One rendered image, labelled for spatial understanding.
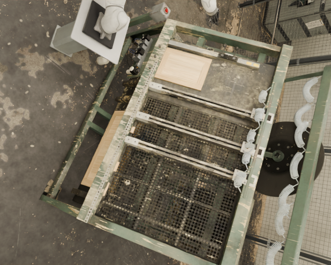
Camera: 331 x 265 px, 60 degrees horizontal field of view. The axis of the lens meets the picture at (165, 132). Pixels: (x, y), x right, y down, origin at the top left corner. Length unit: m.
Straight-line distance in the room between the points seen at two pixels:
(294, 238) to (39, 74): 2.82
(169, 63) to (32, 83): 1.40
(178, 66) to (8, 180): 2.00
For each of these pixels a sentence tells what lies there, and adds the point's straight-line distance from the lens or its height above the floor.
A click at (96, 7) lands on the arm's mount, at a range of 2.79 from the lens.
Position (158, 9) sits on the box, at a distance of 3.12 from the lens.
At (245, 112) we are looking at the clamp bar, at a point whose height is 1.69.
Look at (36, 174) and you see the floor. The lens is 3.26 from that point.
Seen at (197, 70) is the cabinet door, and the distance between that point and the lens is 2.94.
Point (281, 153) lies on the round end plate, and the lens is 2.98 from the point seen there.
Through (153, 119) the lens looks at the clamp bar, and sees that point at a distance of 2.67.
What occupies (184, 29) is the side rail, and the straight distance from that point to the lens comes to 3.24.
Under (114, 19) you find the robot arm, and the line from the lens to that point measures 2.56.
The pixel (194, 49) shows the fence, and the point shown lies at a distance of 3.06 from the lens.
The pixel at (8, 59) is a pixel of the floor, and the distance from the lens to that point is 3.17.
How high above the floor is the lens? 2.98
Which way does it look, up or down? 44 degrees down
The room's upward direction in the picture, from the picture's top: 93 degrees clockwise
